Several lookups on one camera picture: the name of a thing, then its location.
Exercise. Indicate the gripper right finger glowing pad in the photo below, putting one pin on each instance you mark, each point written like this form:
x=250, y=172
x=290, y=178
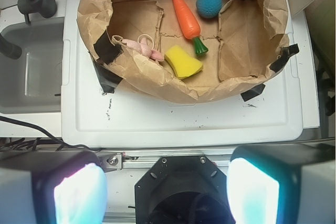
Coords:
x=282, y=183

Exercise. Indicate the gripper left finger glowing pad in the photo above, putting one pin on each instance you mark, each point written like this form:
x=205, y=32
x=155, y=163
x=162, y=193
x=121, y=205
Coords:
x=52, y=187

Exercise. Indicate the orange plastic toy carrot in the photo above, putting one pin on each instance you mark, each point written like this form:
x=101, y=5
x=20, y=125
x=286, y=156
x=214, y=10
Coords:
x=189, y=26

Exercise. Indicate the white plastic bin lid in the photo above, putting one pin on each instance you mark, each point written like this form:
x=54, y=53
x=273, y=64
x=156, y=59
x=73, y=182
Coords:
x=125, y=119

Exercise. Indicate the grey toy sink basin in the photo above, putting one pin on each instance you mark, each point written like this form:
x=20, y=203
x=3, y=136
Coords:
x=32, y=83

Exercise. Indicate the yellow sponge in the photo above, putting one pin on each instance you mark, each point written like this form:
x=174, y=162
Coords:
x=182, y=63

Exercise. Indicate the pink plush toy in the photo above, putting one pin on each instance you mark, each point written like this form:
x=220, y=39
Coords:
x=145, y=46

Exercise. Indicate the dark grey toy faucet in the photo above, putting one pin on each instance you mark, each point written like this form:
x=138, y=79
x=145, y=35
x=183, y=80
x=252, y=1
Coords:
x=34, y=1

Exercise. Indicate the blue knitted ball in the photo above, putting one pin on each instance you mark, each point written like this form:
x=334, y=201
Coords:
x=208, y=8

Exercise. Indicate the aluminium rail frame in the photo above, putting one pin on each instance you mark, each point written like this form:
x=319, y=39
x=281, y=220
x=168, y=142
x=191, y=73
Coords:
x=146, y=158

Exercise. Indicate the black octagonal mount plate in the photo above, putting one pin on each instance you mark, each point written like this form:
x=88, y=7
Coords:
x=182, y=189

